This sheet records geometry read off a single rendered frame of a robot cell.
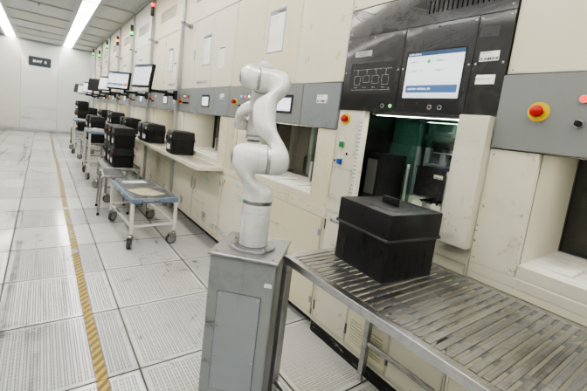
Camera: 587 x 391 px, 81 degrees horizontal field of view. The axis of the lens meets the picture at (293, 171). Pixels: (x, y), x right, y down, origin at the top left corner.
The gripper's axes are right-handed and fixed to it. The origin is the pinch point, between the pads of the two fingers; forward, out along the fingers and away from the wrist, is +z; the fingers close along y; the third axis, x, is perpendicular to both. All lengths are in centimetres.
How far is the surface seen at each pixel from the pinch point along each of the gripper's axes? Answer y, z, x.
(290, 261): 13, 26, -73
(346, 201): 33, 1, -70
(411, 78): 68, -55, -44
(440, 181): 112, -3, -17
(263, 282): 2, 34, -75
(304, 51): 31, -76, 37
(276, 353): 12, 66, -71
